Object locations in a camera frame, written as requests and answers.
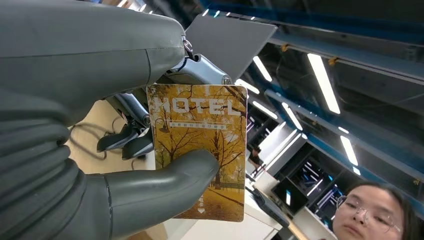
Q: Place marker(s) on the yellow tree-print hotel card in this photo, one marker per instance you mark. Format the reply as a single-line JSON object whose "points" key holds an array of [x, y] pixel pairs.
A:
{"points": [[198, 132]]}

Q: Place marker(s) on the white ceiling light strip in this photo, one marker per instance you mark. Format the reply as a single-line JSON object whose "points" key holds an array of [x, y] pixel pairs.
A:
{"points": [[324, 82], [262, 68], [349, 150]]}

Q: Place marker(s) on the person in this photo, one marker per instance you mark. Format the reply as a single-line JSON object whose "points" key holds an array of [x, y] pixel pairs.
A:
{"points": [[371, 215]]}

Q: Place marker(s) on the dark grey laptop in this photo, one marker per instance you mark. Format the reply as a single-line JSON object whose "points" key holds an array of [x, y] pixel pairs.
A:
{"points": [[232, 43]]}

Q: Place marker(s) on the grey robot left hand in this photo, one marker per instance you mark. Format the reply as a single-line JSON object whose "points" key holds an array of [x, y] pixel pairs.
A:
{"points": [[82, 49]]}

